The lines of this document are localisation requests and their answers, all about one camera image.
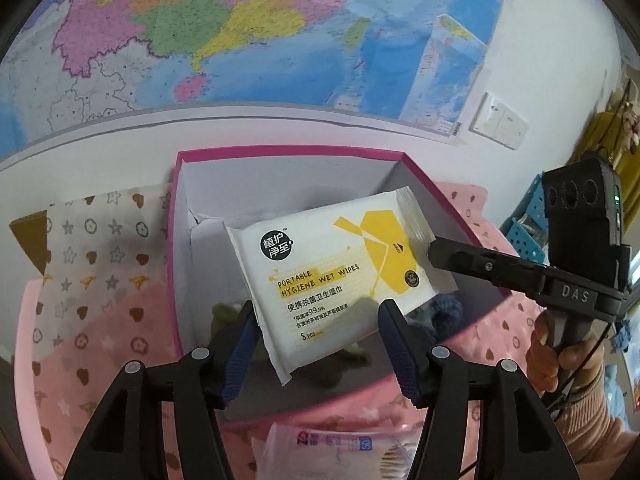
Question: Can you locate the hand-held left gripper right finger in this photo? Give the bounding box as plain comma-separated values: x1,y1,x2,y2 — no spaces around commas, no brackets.
378,300,576,480

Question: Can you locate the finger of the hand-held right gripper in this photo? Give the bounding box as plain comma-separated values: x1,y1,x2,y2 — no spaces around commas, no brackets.
427,238,549,294

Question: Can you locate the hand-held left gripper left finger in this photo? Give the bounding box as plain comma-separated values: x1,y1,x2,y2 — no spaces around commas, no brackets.
62,301,258,480

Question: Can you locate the green plush toy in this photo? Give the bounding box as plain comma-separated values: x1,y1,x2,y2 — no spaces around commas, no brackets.
210,301,371,367

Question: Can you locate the blue knit item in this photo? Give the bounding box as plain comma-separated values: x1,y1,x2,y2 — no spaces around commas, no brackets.
412,294,467,332

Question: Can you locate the white yellow wet wipes pack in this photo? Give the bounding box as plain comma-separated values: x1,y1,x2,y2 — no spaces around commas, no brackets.
225,186,460,387

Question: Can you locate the floral wet wipes pack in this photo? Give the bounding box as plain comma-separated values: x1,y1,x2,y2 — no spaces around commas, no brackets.
250,422,426,480

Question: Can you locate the pink cardboard box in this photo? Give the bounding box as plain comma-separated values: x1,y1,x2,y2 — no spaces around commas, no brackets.
167,149,486,426

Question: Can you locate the person's right forearm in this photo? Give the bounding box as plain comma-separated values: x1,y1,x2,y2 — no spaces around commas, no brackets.
547,345,640,466

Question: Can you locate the person's right hand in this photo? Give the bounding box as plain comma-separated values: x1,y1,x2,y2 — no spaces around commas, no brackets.
530,317,606,399

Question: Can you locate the blue perforated plastic stool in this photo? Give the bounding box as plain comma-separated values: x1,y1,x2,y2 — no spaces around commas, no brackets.
502,174,551,262

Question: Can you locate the yellow hanging garment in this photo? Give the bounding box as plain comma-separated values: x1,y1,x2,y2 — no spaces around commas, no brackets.
582,110,640,173

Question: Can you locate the hanging plush monkey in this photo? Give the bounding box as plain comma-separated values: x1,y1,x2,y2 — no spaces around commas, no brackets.
620,105,640,152

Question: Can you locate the pink heart print blanket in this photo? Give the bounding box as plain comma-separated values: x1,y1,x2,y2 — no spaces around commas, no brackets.
10,180,551,480

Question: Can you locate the white star print pillow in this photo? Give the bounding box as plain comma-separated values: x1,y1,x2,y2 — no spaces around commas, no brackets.
30,182,176,361

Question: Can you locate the brown cushion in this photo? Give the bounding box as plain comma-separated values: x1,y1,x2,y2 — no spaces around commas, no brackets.
9,210,51,276

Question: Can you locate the white wall socket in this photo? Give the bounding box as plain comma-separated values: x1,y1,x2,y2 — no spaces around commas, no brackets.
510,112,531,151
492,102,516,143
470,92,496,133

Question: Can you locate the colourful wall map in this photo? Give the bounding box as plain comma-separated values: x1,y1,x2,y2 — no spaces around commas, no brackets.
0,0,516,161

